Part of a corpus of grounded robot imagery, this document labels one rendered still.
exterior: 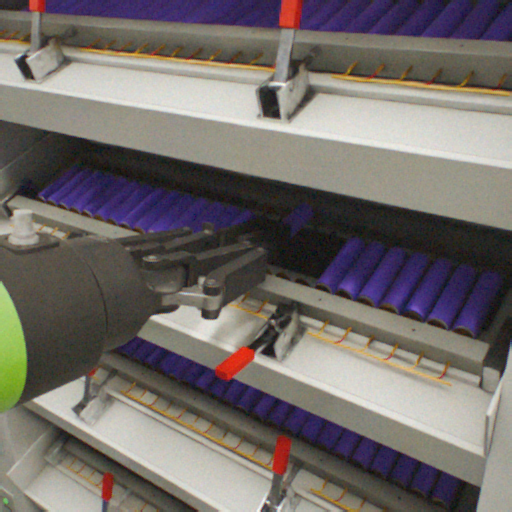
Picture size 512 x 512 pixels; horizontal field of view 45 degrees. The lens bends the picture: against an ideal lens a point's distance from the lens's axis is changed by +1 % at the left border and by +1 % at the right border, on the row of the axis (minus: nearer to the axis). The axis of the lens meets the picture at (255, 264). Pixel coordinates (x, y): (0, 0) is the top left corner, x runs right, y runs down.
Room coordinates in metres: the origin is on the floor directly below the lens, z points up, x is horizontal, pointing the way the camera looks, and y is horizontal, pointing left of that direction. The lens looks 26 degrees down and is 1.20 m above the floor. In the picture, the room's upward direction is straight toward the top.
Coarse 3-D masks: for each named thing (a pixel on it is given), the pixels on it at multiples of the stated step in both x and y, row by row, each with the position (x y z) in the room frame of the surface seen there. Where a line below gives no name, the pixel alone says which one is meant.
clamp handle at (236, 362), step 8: (272, 328) 0.43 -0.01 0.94; (264, 336) 0.42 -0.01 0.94; (272, 336) 0.42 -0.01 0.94; (256, 344) 0.41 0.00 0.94; (264, 344) 0.41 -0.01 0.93; (240, 352) 0.40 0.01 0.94; (248, 352) 0.40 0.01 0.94; (256, 352) 0.40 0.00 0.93; (224, 360) 0.39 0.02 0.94; (232, 360) 0.39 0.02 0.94; (240, 360) 0.39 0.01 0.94; (248, 360) 0.39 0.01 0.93; (216, 368) 0.38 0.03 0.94; (224, 368) 0.38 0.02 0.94; (232, 368) 0.38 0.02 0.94; (240, 368) 0.39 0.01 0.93; (224, 376) 0.37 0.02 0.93; (232, 376) 0.38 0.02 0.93
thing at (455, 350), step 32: (64, 224) 0.63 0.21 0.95; (96, 224) 0.62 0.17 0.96; (256, 288) 0.48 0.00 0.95; (288, 288) 0.47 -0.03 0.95; (320, 320) 0.45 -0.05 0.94; (352, 320) 0.43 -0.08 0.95; (384, 320) 0.42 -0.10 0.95; (416, 320) 0.41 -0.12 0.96; (416, 352) 0.40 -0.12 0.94; (448, 352) 0.38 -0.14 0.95; (480, 352) 0.37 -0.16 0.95; (448, 384) 0.37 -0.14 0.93
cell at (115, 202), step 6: (132, 180) 0.69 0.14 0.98; (126, 186) 0.68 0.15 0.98; (132, 186) 0.68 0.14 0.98; (138, 186) 0.68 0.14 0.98; (120, 192) 0.67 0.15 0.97; (126, 192) 0.67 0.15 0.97; (132, 192) 0.68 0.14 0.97; (114, 198) 0.66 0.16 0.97; (120, 198) 0.66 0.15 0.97; (126, 198) 0.67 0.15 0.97; (108, 204) 0.65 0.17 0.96; (114, 204) 0.66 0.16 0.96; (120, 204) 0.66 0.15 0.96; (102, 210) 0.65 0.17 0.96; (108, 210) 0.65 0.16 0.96; (114, 210) 0.65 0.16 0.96; (102, 216) 0.64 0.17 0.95
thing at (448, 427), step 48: (48, 144) 0.77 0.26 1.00; (0, 192) 0.71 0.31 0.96; (144, 336) 0.52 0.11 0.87; (192, 336) 0.47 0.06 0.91; (240, 336) 0.46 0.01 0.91; (480, 336) 0.41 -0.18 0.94; (288, 384) 0.41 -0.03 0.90; (336, 384) 0.39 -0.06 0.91; (384, 384) 0.38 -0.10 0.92; (432, 384) 0.38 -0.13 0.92; (480, 384) 0.37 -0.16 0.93; (384, 432) 0.37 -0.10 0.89; (432, 432) 0.34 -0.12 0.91; (480, 432) 0.34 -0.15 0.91; (480, 480) 0.33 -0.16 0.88
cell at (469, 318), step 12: (480, 276) 0.45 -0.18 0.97; (492, 276) 0.45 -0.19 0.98; (480, 288) 0.44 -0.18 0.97; (492, 288) 0.44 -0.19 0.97; (468, 300) 0.43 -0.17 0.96; (480, 300) 0.42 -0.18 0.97; (492, 300) 0.43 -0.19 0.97; (468, 312) 0.42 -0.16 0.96; (480, 312) 0.42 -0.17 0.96; (456, 324) 0.41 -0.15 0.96; (468, 324) 0.40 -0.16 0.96; (480, 324) 0.41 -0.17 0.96
